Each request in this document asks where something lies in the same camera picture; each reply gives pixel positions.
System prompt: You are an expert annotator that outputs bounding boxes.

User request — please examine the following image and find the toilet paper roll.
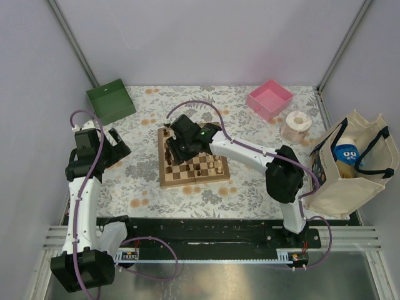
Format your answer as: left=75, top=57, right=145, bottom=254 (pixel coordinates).
left=281, top=111, right=313, bottom=144

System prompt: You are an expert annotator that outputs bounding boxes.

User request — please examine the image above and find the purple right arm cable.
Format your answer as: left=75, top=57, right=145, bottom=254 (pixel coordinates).
left=167, top=100, right=333, bottom=272

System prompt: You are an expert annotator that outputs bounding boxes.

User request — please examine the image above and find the wooden chess board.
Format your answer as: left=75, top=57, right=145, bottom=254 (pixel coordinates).
left=157, top=127, right=230, bottom=188

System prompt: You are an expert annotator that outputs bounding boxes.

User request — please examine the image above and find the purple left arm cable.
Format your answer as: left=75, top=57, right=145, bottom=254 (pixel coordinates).
left=69, top=109, right=106, bottom=299

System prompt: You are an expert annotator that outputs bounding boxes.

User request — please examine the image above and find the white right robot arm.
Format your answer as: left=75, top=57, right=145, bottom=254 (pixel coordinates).
left=166, top=114, right=307, bottom=248

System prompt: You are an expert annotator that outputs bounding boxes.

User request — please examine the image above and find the dark chess piece cluster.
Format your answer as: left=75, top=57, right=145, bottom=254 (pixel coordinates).
left=164, top=147, right=173, bottom=166

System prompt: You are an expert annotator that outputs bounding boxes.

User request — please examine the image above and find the blue plush toy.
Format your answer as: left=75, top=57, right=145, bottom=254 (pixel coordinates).
left=333, top=144, right=360, bottom=166

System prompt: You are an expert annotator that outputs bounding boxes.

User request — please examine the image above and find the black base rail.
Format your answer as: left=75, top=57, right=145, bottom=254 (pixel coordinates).
left=96, top=216, right=321, bottom=261

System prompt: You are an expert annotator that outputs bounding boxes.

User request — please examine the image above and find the floral tablecloth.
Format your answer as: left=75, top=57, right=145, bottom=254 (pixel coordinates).
left=79, top=86, right=351, bottom=221

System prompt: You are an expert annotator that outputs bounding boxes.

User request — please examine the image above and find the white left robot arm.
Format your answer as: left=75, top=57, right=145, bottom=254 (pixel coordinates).
left=51, top=121, right=136, bottom=293

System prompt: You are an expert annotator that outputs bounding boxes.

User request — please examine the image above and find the cream canvas tote bag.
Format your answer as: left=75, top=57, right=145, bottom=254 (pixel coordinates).
left=305, top=111, right=399, bottom=218

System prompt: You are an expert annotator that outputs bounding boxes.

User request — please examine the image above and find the pink box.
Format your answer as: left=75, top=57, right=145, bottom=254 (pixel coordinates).
left=246, top=79, right=294, bottom=121

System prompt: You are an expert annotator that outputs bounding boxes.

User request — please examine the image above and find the green box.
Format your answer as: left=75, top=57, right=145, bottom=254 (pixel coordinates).
left=86, top=79, right=136, bottom=126

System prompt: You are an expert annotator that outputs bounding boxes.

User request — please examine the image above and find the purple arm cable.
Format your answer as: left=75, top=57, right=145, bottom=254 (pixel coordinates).
left=167, top=100, right=333, bottom=272
left=69, top=109, right=106, bottom=299

